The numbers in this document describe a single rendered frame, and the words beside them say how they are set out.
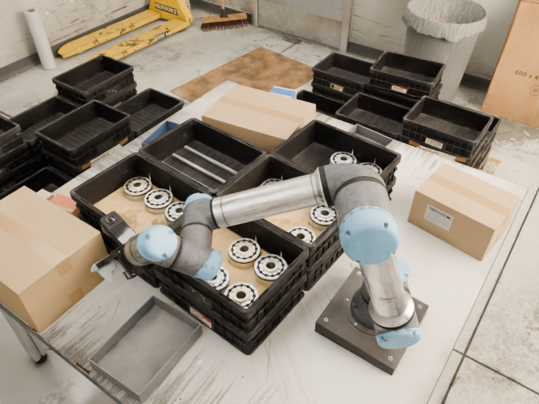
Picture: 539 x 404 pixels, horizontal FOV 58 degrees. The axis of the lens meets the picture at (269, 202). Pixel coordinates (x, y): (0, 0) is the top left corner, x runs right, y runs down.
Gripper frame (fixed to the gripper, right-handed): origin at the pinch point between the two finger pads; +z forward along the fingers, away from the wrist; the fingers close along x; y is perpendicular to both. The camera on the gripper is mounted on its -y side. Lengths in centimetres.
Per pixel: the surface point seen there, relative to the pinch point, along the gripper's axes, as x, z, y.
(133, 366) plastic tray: -9.9, 16.2, 31.4
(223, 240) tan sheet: 35.4, 13.5, 17.2
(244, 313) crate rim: 15.0, -15.2, 31.9
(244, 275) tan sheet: 29.4, 2.4, 28.3
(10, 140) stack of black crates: 26, 142, -73
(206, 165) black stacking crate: 59, 38, -7
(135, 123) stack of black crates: 92, 145, -52
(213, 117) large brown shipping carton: 77, 43, -22
